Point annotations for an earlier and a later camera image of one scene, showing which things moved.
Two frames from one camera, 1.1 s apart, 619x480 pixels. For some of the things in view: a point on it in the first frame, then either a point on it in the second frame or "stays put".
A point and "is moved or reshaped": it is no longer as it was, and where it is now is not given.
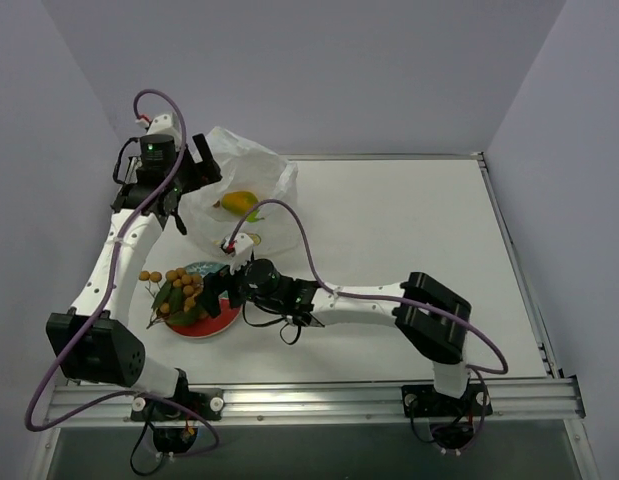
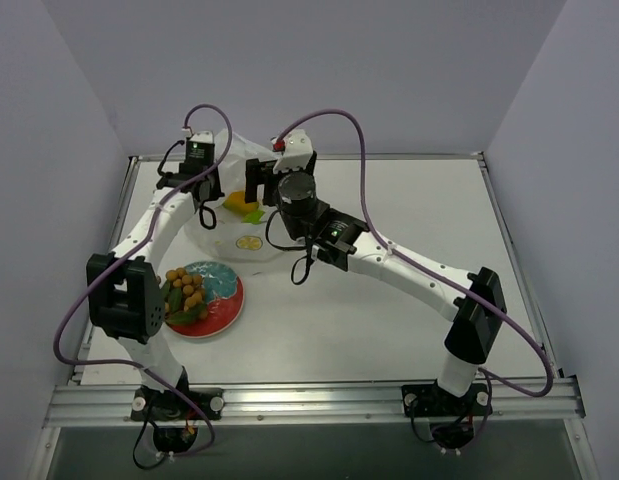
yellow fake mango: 238,202 stays put
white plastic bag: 211,212 is moved or reshaped
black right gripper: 223,288 -> 259,180
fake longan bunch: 178,303 stays put
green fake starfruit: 251,218 stays put
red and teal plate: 205,326 stays put
